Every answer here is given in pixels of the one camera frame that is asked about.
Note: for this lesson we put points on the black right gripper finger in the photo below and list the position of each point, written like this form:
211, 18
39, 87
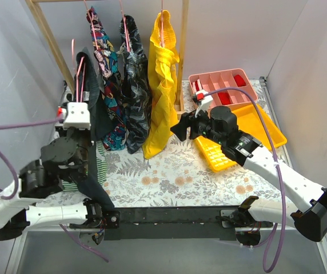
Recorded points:
180, 130
188, 115

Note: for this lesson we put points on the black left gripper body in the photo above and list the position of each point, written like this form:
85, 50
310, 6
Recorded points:
74, 134

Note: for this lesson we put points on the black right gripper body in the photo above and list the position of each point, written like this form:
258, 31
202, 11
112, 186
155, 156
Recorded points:
194, 127

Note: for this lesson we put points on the dark navy shorts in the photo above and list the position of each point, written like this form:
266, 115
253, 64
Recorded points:
101, 125

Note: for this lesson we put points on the pink wire hanger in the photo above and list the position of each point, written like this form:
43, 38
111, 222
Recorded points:
79, 70

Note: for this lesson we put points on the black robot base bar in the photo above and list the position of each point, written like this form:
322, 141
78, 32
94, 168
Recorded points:
212, 222

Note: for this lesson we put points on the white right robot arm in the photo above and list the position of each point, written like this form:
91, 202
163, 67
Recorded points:
306, 208

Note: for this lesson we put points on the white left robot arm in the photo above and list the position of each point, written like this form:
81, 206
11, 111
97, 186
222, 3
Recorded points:
70, 157

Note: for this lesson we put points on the colourful comic print shorts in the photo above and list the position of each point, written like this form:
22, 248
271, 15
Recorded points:
110, 81

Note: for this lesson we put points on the black floral print shorts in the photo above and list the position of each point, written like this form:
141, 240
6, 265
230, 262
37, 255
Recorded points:
137, 97

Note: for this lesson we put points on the yellow shorts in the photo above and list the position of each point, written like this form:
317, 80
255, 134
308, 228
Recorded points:
162, 78

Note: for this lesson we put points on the pink hanger under floral shorts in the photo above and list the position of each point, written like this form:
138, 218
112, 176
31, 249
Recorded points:
126, 33

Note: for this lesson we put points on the pink hanger under yellow shorts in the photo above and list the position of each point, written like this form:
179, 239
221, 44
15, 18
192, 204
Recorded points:
162, 42

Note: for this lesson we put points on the red white rolled cloth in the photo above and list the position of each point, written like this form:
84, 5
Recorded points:
197, 86

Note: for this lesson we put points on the red rolled cloth front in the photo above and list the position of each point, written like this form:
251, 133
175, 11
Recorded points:
224, 98

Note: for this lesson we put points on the green white striped cloth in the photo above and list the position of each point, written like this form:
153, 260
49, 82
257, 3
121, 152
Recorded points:
101, 169

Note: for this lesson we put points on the yellow plastic tray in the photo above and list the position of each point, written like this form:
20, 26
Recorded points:
249, 122

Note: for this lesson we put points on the floral patterned table mat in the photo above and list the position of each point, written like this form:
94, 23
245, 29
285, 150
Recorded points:
179, 176

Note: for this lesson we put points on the red rolled cloth back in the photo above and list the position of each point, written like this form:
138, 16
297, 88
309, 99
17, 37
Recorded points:
239, 80

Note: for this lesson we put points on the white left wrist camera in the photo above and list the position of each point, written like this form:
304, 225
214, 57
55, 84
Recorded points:
76, 115

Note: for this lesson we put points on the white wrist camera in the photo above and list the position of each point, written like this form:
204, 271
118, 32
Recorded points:
203, 101
76, 115

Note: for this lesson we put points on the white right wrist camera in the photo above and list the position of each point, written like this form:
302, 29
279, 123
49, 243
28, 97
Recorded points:
203, 101

